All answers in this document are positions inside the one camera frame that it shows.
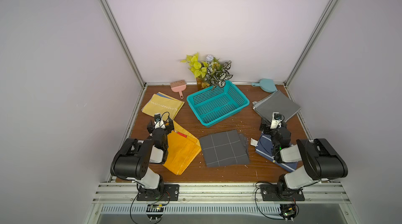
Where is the navy striped pillowcase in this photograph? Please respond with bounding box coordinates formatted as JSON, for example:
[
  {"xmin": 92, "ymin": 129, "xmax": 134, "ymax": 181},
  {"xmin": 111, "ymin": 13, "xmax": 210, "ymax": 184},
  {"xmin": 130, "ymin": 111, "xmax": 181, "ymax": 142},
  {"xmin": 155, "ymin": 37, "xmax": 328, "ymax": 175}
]
[{"xmin": 255, "ymin": 133, "xmax": 297, "ymax": 172}]

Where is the pale yellow pillowcase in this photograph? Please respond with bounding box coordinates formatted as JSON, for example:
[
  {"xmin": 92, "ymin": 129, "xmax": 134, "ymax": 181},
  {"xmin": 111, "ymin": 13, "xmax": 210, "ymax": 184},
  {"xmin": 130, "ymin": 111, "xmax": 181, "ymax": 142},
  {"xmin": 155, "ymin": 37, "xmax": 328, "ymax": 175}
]
[{"xmin": 141, "ymin": 93, "xmax": 184, "ymax": 120}]

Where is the plain grey pillowcase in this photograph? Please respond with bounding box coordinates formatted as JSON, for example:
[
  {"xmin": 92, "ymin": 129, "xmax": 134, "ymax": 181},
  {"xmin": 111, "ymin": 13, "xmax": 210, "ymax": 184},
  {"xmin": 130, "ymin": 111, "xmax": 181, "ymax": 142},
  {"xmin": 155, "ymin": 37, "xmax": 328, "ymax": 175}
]
[{"xmin": 253, "ymin": 90, "xmax": 301, "ymax": 122}]

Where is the orange yellow cartoon pillowcase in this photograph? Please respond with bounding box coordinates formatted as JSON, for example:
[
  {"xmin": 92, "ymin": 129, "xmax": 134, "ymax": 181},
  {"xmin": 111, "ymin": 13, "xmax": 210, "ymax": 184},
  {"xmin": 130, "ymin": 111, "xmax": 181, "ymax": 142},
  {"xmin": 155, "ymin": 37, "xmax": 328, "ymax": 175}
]
[{"xmin": 163, "ymin": 121, "xmax": 202, "ymax": 175}]

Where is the grey checked pillowcase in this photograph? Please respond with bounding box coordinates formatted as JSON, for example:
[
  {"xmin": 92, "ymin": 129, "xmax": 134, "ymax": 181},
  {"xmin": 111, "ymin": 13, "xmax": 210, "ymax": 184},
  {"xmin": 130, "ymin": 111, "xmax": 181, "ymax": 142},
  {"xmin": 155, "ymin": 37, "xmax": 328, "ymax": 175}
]
[{"xmin": 200, "ymin": 130, "xmax": 250, "ymax": 168}]

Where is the teal plastic basket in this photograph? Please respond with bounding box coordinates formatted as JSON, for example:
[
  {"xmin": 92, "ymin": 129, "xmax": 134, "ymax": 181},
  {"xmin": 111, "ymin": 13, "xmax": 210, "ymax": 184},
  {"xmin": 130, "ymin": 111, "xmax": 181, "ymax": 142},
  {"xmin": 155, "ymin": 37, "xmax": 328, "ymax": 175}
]
[{"xmin": 186, "ymin": 81, "xmax": 250, "ymax": 128}]

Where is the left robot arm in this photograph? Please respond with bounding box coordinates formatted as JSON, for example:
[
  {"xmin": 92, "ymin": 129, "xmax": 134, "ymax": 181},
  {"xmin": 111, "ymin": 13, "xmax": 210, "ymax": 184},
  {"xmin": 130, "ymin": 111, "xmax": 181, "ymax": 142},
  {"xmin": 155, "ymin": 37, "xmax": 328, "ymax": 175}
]
[{"xmin": 110, "ymin": 114, "xmax": 174, "ymax": 197}]

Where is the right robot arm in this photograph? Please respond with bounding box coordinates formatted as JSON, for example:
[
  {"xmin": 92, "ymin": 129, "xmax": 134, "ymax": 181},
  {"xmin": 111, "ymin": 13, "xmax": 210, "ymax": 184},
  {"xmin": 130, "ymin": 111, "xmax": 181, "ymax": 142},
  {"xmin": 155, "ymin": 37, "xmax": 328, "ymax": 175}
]
[{"xmin": 255, "ymin": 114, "xmax": 348, "ymax": 198}]

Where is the teal dustpan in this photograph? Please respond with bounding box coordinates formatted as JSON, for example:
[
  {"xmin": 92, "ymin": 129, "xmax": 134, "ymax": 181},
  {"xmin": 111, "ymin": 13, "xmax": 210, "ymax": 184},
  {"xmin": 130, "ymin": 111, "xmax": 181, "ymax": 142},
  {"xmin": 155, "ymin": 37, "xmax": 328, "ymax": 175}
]
[{"xmin": 251, "ymin": 79, "xmax": 277, "ymax": 93}]

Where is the pink hand brush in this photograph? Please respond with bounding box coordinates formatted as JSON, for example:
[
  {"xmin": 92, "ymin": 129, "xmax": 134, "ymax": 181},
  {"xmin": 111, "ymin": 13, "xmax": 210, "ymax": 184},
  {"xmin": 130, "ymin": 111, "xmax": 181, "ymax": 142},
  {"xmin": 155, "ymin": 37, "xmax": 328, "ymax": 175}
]
[{"xmin": 170, "ymin": 80, "xmax": 187, "ymax": 99}]

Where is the artificial plant in vase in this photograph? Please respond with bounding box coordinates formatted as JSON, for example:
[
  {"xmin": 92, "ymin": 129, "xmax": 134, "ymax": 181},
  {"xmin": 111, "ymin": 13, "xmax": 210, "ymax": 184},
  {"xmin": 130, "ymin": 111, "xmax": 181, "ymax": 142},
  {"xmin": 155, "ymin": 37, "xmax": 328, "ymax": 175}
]
[{"xmin": 180, "ymin": 52, "xmax": 233, "ymax": 90}]

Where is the left controller board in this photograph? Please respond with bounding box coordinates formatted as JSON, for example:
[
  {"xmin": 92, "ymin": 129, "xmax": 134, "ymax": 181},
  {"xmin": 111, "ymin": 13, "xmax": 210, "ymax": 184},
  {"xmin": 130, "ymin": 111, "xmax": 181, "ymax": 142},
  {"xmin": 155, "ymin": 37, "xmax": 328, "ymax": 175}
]
[{"xmin": 146, "ymin": 204, "xmax": 165, "ymax": 224}]

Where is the controller board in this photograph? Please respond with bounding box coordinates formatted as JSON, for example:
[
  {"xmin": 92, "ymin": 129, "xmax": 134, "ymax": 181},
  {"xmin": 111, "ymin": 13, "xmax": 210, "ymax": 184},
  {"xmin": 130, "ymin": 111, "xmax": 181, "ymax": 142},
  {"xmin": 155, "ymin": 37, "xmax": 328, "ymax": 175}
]
[
  {"xmin": 146, "ymin": 204, "xmax": 165, "ymax": 224},
  {"xmin": 279, "ymin": 204, "xmax": 298, "ymax": 221}
]

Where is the right controller board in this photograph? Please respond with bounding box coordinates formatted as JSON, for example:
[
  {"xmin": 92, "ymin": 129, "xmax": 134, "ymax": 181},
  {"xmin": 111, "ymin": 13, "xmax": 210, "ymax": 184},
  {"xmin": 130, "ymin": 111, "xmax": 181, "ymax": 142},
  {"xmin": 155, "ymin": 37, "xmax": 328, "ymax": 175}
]
[{"xmin": 279, "ymin": 204, "xmax": 298, "ymax": 221}]

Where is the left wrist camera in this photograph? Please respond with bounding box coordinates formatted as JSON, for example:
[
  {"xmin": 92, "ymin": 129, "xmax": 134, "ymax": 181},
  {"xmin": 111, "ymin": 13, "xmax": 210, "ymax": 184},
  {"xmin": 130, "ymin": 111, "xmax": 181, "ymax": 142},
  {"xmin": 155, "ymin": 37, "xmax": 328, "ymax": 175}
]
[{"xmin": 154, "ymin": 114, "xmax": 165, "ymax": 129}]

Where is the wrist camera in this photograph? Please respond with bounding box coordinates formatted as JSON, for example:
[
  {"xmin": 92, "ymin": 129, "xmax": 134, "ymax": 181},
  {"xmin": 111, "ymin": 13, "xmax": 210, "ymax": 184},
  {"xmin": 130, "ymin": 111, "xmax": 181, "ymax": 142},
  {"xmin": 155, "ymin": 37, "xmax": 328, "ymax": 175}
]
[
  {"xmin": 270, "ymin": 112, "xmax": 283, "ymax": 129},
  {"xmin": 154, "ymin": 114, "xmax": 165, "ymax": 129}
]

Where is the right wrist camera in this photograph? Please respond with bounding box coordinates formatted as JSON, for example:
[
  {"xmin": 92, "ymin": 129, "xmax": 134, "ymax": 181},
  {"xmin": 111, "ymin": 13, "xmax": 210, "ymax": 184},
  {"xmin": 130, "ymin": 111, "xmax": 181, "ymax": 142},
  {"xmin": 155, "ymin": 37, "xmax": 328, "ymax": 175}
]
[{"xmin": 270, "ymin": 112, "xmax": 283, "ymax": 129}]

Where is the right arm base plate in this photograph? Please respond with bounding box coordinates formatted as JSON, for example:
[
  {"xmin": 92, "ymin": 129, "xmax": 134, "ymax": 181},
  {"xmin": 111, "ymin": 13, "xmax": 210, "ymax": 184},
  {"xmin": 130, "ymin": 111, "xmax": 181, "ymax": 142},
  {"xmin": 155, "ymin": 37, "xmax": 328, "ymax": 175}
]
[{"xmin": 259, "ymin": 184, "xmax": 305, "ymax": 202}]

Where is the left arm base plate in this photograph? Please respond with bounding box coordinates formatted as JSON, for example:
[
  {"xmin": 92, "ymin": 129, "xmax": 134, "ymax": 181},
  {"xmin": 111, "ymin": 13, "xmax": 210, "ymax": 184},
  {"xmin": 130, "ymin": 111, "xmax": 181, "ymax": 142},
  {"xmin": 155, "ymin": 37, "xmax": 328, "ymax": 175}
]
[{"xmin": 136, "ymin": 184, "xmax": 180, "ymax": 202}]

